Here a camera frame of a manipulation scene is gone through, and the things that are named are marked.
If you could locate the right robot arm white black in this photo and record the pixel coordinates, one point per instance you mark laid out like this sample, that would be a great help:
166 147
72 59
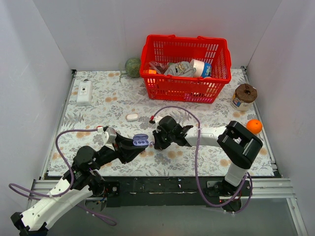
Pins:
239 144

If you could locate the purple earbud charging case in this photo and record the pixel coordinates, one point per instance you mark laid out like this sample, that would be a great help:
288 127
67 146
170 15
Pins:
140 140

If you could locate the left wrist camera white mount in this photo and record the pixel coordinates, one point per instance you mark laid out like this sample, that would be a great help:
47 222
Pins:
108 135

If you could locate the small orange item in basket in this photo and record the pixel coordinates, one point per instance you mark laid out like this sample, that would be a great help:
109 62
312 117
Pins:
150 71

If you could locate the white earbud charging case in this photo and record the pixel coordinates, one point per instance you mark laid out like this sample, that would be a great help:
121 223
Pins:
132 117

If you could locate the white rectangular device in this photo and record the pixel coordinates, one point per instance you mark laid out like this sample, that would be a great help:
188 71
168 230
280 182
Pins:
84 95

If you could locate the red plastic shopping basket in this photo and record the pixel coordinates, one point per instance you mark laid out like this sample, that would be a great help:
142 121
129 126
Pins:
172 49

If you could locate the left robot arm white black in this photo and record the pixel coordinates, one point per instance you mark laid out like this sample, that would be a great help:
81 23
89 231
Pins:
81 181

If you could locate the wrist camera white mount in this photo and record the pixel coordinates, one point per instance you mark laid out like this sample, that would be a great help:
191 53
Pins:
108 135
155 119

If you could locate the dark red snack packet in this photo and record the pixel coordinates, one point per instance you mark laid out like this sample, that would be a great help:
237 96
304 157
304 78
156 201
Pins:
160 68

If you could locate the blue white paper roll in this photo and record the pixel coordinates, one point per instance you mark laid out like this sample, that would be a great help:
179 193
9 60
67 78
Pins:
201 69

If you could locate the brown lidded jar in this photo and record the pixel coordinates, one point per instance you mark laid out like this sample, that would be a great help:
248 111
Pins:
243 97

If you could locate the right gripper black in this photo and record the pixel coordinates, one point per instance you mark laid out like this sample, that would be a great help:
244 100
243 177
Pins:
162 138

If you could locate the orange fruit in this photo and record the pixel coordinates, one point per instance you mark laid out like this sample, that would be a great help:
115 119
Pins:
254 126

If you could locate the green round melon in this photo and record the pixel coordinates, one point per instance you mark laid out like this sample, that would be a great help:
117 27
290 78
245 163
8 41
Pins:
132 67

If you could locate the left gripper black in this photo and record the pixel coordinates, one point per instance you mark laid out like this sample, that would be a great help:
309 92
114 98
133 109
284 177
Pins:
120 149

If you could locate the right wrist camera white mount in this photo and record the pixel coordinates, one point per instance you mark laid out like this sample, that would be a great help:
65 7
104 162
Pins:
155 119

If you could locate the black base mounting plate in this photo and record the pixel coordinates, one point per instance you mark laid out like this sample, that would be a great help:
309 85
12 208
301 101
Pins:
160 191

